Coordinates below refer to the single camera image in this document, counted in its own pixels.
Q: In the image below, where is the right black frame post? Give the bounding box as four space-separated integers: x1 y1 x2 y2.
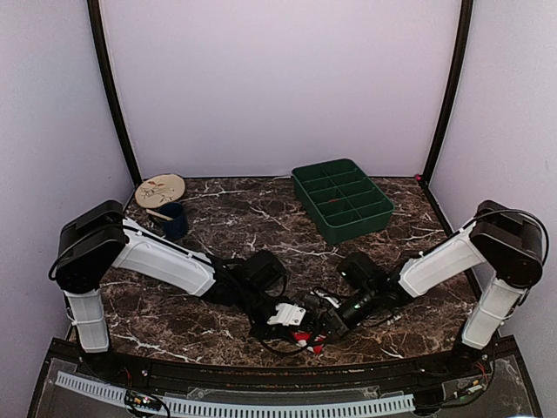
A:
421 0 474 184

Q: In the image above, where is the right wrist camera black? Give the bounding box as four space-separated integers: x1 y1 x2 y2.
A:
337 252 388 290

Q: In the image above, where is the black front rail base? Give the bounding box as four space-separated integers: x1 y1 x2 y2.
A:
29 337 541 417

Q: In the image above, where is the black frame post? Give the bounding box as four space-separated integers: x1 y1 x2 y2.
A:
86 0 143 186
421 0 474 184

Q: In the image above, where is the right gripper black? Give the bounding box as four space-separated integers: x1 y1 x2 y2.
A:
307 285 379 346

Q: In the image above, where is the left black frame post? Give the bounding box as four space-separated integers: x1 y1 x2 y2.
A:
86 0 143 186

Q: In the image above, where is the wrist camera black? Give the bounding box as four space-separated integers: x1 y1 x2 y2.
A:
244 250 287 291
337 252 388 290

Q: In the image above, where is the beige floral plate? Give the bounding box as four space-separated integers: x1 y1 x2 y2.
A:
134 174 185 209

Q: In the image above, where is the green compartment tray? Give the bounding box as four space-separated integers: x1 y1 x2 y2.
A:
292 158 394 245

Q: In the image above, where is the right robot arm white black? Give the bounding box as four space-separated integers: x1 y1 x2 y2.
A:
308 200 550 378

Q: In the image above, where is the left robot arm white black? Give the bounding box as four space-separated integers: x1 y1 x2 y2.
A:
48 200 323 380

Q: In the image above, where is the wooden stick in cup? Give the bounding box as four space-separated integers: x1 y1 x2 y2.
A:
146 209 173 221

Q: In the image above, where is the white slotted cable duct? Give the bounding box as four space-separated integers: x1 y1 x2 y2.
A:
54 372 415 417

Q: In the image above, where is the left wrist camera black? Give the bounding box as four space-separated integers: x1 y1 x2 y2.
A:
244 250 287 291

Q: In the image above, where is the dark blue cup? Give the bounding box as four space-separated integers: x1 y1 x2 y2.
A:
158 202 189 240

